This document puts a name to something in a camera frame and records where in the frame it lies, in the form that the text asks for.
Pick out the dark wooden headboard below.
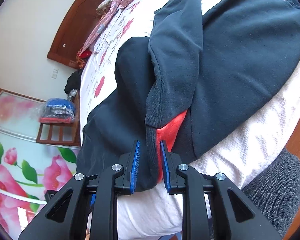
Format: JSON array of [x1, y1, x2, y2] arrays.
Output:
[[47, 0, 104, 69]]

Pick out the white wall socket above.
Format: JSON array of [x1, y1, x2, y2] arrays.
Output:
[[52, 69, 58, 79]]

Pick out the grey herringbone trouser leg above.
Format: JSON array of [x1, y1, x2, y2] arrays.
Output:
[[207, 147, 300, 240]]

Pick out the black clothes pile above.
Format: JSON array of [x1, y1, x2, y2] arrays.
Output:
[[64, 69, 83, 94]]

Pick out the white floral bed sheet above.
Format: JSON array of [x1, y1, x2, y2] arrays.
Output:
[[81, 0, 300, 239]]

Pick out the black pants red white patches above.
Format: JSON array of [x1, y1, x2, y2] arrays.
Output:
[[77, 0, 300, 191]]

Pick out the wooden chair beside bed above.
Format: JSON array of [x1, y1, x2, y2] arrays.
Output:
[[36, 94, 81, 147]]

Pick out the plastic bag of clothes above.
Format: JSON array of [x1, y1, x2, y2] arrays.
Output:
[[36, 98, 76, 124]]

